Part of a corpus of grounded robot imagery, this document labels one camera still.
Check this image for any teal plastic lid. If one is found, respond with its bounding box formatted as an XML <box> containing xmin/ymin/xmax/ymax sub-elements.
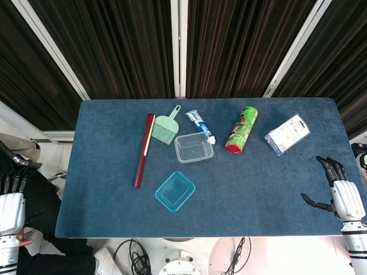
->
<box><xmin>154</xmin><ymin>171</ymin><xmax>197</xmax><ymax>213</ymax></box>

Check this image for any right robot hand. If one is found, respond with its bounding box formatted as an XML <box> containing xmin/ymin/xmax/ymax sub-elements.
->
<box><xmin>300</xmin><ymin>156</ymin><xmax>366</xmax><ymax>222</ymax></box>

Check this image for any blue white toothpaste tube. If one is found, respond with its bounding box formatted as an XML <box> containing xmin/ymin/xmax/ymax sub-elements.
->
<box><xmin>185</xmin><ymin>111</ymin><xmax>217</xmax><ymax>145</ymax></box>

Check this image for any person in black clothes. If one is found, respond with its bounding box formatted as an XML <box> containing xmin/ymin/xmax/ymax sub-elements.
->
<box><xmin>0</xmin><ymin>140</ymin><xmax>97</xmax><ymax>275</ymax></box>

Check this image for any thin black floor cable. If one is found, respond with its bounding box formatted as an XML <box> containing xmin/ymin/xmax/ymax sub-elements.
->
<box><xmin>220</xmin><ymin>237</ymin><xmax>252</xmax><ymax>275</ymax></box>

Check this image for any bystander bare hand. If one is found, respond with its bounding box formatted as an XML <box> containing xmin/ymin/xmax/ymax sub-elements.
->
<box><xmin>15</xmin><ymin>230</ymin><xmax>34</xmax><ymax>248</ymax></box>

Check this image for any green chip can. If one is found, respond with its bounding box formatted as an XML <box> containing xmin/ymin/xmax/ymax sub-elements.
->
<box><xmin>225</xmin><ymin>106</ymin><xmax>259</xmax><ymax>155</ymax></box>

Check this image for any dark red folded fan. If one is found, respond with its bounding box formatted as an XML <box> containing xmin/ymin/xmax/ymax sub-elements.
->
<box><xmin>134</xmin><ymin>113</ymin><xmax>156</xmax><ymax>190</ymax></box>

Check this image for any black white device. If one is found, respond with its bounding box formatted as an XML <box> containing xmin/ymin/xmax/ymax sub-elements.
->
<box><xmin>351</xmin><ymin>142</ymin><xmax>367</xmax><ymax>173</ymax></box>

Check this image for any white window post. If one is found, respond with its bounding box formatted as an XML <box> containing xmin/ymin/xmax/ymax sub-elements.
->
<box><xmin>11</xmin><ymin>0</ymin><xmax>91</xmax><ymax>101</ymax></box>
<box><xmin>263</xmin><ymin>0</ymin><xmax>333</xmax><ymax>99</ymax></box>
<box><xmin>170</xmin><ymin>0</ymin><xmax>189</xmax><ymax>99</ymax></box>

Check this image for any clear blister pack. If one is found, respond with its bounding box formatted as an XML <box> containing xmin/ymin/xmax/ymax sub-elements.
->
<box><xmin>264</xmin><ymin>113</ymin><xmax>311</xmax><ymax>156</ymax></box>

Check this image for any transparent plastic container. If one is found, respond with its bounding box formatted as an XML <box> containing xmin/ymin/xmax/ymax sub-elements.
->
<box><xmin>174</xmin><ymin>132</ymin><xmax>215</xmax><ymax>164</ymax></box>

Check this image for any chrome chair tube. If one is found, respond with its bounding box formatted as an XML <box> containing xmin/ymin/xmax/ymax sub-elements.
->
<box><xmin>48</xmin><ymin>171</ymin><xmax>68</xmax><ymax>182</ymax></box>

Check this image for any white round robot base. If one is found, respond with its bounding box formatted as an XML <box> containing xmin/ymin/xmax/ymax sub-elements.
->
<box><xmin>157</xmin><ymin>249</ymin><xmax>201</xmax><ymax>275</ymax></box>

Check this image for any blue felt table mat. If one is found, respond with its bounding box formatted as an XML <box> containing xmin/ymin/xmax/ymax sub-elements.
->
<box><xmin>54</xmin><ymin>97</ymin><xmax>367</xmax><ymax>239</ymax></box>

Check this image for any black floor cable bundle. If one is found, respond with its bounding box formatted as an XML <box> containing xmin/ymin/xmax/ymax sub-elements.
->
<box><xmin>114</xmin><ymin>238</ymin><xmax>151</xmax><ymax>275</ymax></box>

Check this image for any chrome black chair armrest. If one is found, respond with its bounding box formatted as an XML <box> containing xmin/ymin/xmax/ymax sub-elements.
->
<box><xmin>8</xmin><ymin>154</ymin><xmax>43</xmax><ymax>170</ymax></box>

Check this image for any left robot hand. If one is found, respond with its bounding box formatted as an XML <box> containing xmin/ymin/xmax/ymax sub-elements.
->
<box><xmin>0</xmin><ymin>167</ymin><xmax>31</xmax><ymax>237</ymax></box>

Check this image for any white shoe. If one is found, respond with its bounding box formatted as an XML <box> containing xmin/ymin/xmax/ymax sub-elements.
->
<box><xmin>93</xmin><ymin>246</ymin><xmax>122</xmax><ymax>275</ymax></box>

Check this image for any mint green small brush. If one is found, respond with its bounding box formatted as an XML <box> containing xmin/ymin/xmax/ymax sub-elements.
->
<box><xmin>151</xmin><ymin>105</ymin><xmax>182</xmax><ymax>145</ymax></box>

